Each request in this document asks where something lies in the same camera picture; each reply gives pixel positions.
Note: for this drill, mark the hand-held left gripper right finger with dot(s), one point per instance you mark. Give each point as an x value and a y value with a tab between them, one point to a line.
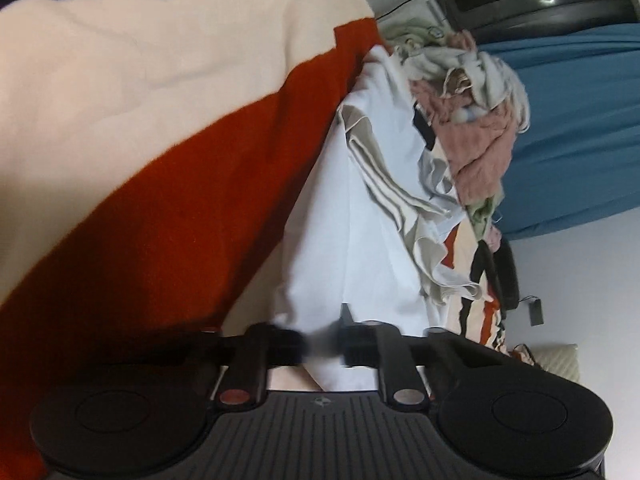
352	347

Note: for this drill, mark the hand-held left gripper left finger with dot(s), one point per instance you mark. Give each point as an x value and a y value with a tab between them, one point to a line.
250	360

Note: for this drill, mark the white shirt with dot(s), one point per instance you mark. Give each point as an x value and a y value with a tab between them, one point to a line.
345	240

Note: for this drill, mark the small pink garment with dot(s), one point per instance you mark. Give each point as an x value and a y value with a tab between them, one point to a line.
495	240

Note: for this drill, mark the green floral garment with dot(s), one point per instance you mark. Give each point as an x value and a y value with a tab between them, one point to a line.
482	215

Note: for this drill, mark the red cream striped blanket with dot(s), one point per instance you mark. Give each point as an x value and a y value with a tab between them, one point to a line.
150	85

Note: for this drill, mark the grey white floral garment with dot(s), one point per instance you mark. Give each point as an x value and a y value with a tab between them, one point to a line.
495	80

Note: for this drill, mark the blue curtain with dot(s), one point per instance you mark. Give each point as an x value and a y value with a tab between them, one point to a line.
575	135

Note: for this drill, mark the pale green garment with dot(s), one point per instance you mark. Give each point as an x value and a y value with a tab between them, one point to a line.
415	35

